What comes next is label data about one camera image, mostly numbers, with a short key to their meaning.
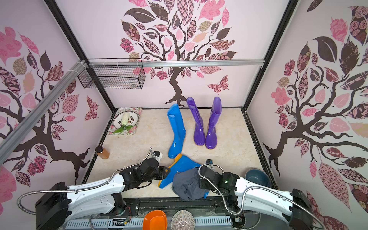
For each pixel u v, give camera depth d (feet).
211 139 3.13
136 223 2.29
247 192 1.62
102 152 2.81
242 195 1.69
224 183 1.78
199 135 3.16
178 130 2.87
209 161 2.42
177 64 3.17
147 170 1.97
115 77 3.38
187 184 2.58
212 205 2.43
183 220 2.25
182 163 2.84
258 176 2.62
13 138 1.68
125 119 3.58
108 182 1.69
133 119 3.68
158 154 2.48
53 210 1.31
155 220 2.29
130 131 3.49
